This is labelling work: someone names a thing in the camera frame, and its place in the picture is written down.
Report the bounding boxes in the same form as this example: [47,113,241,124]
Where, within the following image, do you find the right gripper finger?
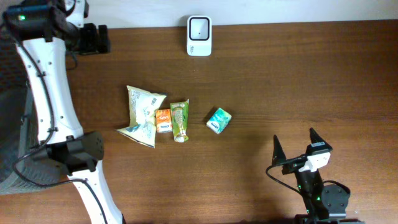
[309,128,324,144]
[272,135,287,166]

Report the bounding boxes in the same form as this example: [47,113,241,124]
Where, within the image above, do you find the beige snack bag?
[116,85,166,148]

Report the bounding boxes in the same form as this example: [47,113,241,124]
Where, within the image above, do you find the orange small carton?
[155,109,172,133]

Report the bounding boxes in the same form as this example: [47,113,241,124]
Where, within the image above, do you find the teal tissue pack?
[206,108,232,134]

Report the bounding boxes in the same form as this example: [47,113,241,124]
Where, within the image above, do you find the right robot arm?
[266,128,362,224]

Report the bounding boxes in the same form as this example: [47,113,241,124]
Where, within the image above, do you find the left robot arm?
[2,1,125,223]

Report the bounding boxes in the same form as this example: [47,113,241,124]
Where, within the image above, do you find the green snack tube packet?
[170,100,189,143]

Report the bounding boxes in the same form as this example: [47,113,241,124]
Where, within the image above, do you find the dark grey plastic basket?
[0,30,63,196]

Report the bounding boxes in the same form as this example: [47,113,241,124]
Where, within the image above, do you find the white barcode scanner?
[187,15,212,57]

